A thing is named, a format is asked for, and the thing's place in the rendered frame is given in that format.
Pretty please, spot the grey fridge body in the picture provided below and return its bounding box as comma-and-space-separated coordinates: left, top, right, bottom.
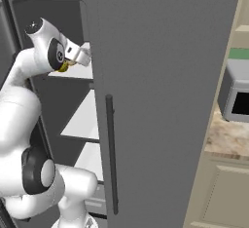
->
0, 0, 109, 228

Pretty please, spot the black fridge door handle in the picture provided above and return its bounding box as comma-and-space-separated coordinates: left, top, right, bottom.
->
104, 94, 120, 216

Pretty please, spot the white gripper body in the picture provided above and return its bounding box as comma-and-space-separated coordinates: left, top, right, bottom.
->
74, 47, 93, 67

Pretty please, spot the yellow green fruit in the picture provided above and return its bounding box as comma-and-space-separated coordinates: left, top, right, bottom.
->
57, 59, 78, 74

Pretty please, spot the grey fridge drawer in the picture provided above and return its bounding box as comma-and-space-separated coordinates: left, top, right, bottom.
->
83, 182, 108, 220

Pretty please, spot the beige wall cupboard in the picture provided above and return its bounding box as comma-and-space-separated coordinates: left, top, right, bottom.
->
231, 24, 249, 50

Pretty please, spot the beige base cupboard door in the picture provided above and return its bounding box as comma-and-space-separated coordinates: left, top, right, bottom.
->
189, 159, 249, 228

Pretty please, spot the white fridge shelf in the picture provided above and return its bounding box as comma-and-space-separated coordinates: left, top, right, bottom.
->
59, 89, 100, 142
74, 140, 105, 184
48, 41, 94, 81

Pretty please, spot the grey microwave oven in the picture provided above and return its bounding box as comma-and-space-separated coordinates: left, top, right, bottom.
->
216, 57, 249, 123

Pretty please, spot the grey fridge door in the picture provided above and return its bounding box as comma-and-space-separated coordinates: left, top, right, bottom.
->
87, 0, 241, 228
0, 0, 18, 89

